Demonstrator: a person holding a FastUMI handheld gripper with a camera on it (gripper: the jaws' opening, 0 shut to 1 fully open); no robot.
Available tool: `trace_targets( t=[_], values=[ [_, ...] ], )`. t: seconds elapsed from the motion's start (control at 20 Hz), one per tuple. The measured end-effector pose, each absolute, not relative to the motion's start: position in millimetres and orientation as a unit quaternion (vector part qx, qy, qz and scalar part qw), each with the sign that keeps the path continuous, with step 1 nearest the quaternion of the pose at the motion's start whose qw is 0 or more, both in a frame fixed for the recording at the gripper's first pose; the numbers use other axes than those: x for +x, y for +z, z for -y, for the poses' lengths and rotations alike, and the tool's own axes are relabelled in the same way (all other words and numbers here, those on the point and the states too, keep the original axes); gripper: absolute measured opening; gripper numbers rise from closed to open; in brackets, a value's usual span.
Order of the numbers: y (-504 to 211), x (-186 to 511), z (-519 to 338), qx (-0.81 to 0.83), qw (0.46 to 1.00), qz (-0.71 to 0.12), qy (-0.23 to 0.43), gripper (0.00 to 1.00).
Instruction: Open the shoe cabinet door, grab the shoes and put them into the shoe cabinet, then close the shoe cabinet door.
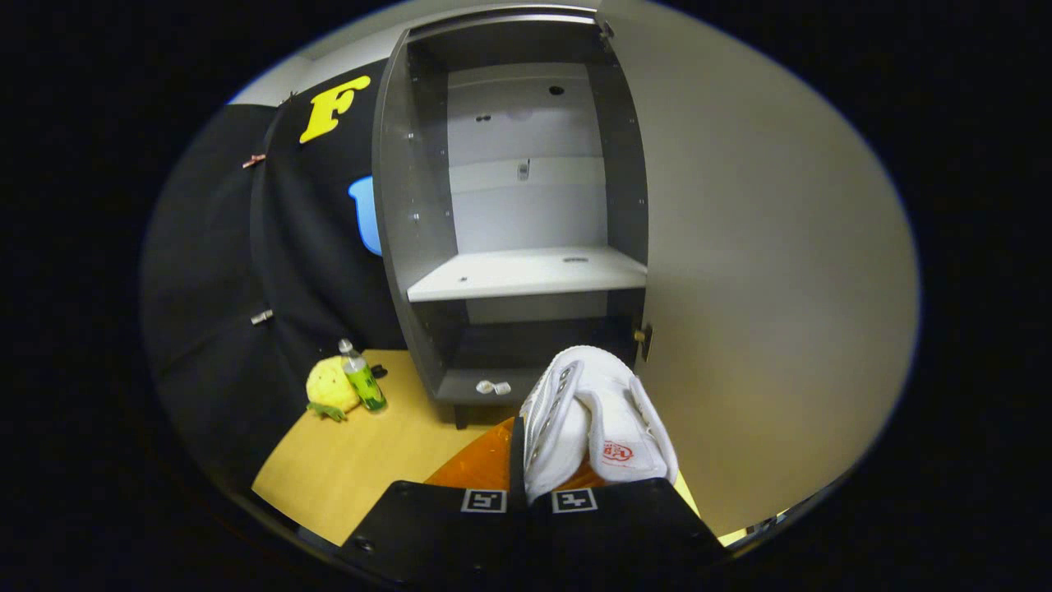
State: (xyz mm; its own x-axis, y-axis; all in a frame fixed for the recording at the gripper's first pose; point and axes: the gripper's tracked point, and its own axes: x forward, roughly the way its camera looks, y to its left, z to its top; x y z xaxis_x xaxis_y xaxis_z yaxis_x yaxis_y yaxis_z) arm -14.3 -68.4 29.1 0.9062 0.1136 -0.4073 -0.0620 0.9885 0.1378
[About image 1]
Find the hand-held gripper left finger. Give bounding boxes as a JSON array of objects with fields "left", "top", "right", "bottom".
[{"left": 341, "top": 415, "right": 531, "bottom": 591}]

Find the beige shoe cabinet door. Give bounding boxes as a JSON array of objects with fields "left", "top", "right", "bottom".
[{"left": 596, "top": 0, "right": 921, "bottom": 539}]

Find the yellow plush toy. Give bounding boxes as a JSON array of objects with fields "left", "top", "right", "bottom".
[{"left": 306, "top": 355, "right": 362, "bottom": 423}]

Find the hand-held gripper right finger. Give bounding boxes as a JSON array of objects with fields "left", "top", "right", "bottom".
[{"left": 526, "top": 465, "right": 728, "bottom": 590}]

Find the black backdrop cloth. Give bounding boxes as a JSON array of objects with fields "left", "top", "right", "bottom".
[{"left": 140, "top": 58, "right": 412, "bottom": 494}]

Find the light grey cabinet shelf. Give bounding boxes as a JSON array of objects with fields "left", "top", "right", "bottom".
[{"left": 406, "top": 246, "right": 648, "bottom": 303}]

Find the green bottle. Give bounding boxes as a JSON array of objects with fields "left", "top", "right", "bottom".
[{"left": 339, "top": 339, "right": 388, "bottom": 413}]

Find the dark grey shoe cabinet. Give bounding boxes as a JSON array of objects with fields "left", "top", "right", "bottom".
[{"left": 371, "top": 7, "right": 650, "bottom": 430}]

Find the white shoe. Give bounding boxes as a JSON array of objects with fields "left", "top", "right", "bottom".
[{"left": 519, "top": 345, "right": 680, "bottom": 504}]

